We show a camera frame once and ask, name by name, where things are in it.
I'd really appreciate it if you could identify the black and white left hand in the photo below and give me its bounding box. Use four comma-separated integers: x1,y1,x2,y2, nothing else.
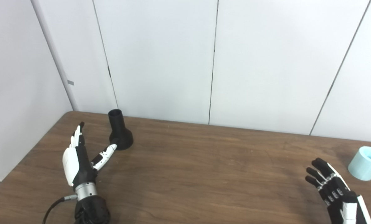
62,122,118,188

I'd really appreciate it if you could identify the black and white right hand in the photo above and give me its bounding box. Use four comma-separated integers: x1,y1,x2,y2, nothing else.
305,158,371,224

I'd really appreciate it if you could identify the light-blue cylindrical hose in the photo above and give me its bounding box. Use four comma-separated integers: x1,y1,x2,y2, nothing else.
348,146,371,181

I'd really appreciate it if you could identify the black funnel-shaped nozzle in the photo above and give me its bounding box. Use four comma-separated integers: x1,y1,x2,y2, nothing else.
108,109,134,151

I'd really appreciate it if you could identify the white wall corner post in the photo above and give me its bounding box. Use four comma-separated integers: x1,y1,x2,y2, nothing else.
31,0,79,111

